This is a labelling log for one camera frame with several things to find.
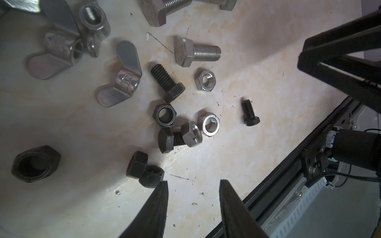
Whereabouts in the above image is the silver hex nut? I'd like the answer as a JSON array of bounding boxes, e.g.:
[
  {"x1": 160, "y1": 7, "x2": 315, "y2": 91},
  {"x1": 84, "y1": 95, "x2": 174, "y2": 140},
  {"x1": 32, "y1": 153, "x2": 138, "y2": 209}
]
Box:
[
  {"x1": 181, "y1": 121, "x2": 203, "y2": 148},
  {"x1": 197, "y1": 112, "x2": 221, "y2": 137},
  {"x1": 194, "y1": 69, "x2": 216, "y2": 92}
]

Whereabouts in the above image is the black hex nut lower pair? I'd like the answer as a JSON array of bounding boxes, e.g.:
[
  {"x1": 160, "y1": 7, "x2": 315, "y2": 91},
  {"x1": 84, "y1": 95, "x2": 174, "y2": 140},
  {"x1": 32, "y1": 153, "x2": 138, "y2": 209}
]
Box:
[{"x1": 139, "y1": 165, "x2": 165, "y2": 188}]

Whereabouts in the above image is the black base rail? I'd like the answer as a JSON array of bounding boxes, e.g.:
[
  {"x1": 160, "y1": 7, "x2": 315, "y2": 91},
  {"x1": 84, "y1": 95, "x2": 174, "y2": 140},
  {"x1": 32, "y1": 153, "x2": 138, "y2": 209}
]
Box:
[{"x1": 205, "y1": 95, "x2": 364, "y2": 238}]

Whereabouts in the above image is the silver wing nut lone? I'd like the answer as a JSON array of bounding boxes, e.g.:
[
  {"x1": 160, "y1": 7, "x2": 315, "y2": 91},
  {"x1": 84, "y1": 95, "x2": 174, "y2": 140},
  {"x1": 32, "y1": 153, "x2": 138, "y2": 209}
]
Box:
[{"x1": 97, "y1": 40, "x2": 142, "y2": 107}]

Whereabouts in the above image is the silver hex bolt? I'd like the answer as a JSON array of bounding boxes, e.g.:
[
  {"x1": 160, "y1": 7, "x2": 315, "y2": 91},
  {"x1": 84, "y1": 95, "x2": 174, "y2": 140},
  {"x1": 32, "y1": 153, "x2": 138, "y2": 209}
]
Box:
[
  {"x1": 196, "y1": 0, "x2": 237, "y2": 12},
  {"x1": 140, "y1": 0, "x2": 192, "y2": 27},
  {"x1": 174, "y1": 36, "x2": 222, "y2": 67}
]

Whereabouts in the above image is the dark hex nut shiny rim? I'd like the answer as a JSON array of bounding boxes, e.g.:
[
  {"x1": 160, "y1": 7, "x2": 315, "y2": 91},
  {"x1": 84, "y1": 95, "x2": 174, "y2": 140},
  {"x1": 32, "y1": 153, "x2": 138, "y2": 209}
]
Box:
[{"x1": 153, "y1": 104, "x2": 177, "y2": 128}]

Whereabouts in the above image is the black hex bolt short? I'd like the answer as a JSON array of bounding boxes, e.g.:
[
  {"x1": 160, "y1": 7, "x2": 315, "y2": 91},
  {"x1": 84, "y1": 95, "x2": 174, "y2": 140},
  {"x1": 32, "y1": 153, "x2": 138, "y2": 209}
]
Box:
[{"x1": 158, "y1": 128, "x2": 185, "y2": 154}]

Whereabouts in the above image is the silver hex bolt right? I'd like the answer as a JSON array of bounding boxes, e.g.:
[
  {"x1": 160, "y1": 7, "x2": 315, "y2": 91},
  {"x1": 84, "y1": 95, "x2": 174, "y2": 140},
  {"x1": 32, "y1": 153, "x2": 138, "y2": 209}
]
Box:
[{"x1": 196, "y1": 0, "x2": 237, "y2": 12}]

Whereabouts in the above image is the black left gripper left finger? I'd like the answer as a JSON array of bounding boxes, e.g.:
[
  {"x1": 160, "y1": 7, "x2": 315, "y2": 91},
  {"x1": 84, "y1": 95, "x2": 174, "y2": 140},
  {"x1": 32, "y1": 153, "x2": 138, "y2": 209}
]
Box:
[{"x1": 120, "y1": 181, "x2": 169, "y2": 238}]

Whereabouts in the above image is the silver hex bolt upper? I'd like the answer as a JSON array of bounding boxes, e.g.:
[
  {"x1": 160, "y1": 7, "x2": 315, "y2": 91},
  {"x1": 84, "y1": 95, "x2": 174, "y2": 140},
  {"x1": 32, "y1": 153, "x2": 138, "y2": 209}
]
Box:
[{"x1": 140, "y1": 0, "x2": 192, "y2": 27}]

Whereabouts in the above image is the black hex nut lone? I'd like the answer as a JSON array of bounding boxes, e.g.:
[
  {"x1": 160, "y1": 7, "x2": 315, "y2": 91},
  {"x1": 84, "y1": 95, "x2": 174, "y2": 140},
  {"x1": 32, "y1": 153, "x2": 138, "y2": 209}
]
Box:
[{"x1": 11, "y1": 145, "x2": 61, "y2": 183}]

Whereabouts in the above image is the silver wing nut far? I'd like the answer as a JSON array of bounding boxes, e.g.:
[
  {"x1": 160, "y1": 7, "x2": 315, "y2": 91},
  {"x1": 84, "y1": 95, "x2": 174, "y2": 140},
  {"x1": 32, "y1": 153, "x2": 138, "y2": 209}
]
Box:
[{"x1": 1, "y1": 0, "x2": 41, "y2": 13}]

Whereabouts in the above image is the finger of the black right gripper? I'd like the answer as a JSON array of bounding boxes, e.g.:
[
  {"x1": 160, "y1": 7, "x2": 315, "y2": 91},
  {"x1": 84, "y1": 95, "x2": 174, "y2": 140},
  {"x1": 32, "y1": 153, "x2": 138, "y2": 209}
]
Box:
[{"x1": 297, "y1": 10, "x2": 381, "y2": 113}]

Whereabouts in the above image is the silver wing nut pair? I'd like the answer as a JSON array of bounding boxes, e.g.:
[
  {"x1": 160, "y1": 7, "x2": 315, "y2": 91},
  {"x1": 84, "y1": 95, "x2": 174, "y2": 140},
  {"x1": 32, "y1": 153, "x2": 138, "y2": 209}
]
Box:
[
  {"x1": 79, "y1": 1, "x2": 111, "y2": 58},
  {"x1": 26, "y1": 1, "x2": 83, "y2": 80}
]

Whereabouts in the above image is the white slotted cable duct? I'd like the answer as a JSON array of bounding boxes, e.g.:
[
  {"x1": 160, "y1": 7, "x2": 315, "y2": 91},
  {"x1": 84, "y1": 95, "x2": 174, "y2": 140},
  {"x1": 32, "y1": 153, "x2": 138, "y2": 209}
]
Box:
[{"x1": 263, "y1": 178, "x2": 327, "y2": 238}]

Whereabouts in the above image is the silver hex bolt lower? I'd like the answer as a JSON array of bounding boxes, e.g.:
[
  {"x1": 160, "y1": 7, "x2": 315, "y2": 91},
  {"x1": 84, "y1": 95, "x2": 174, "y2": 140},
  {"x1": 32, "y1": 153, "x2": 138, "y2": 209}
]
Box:
[{"x1": 174, "y1": 36, "x2": 222, "y2": 67}]

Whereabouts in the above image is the black hex bolt upright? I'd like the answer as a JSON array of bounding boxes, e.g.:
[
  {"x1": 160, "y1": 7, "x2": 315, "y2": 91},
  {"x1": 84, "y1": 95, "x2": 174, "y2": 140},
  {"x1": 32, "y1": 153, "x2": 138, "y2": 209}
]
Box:
[{"x1": 150, "y1": 64, "x2": 186, "y2": 104}]

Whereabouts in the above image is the black hex nut upper pair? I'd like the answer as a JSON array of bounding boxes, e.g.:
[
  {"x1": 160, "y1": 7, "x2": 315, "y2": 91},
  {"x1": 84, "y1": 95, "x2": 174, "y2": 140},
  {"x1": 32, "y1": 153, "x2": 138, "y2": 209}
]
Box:
[{"x1": 126, "y1": 151, "x2": 148, "y2": 179}]

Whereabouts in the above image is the black hex nut pair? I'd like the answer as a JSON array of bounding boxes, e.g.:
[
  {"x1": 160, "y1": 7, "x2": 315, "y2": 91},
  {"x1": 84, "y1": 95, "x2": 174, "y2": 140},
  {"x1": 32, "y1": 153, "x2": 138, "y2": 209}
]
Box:
[
  {"x1": 126, "y1": 151, "x2": 148, "y2": 179},
  {"x1": 139, "y1": 165, "x2": 165, "y2": 188}
]

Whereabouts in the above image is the silver wing nut pair right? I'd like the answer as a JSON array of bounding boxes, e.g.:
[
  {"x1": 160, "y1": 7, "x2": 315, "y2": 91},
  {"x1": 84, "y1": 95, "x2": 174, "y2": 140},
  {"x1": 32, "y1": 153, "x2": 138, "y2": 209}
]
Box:
[{"x1": 79, "y1": 1, "x2": 111, "y2": 58}]

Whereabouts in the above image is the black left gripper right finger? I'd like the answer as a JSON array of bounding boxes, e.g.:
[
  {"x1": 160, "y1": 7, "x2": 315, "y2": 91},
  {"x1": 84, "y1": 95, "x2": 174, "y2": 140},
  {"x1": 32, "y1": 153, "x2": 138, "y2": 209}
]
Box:
[{"x1": 219, "y1": 179, "x2": 267, "y2": 238}]

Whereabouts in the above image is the silver wing nut pair left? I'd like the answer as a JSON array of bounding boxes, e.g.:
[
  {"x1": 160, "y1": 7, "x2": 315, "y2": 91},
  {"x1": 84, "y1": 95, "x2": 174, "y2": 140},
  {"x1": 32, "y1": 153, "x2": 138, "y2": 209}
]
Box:
[{"x1": 26, "y1": 1, "x2": 83, "y2": 80}]

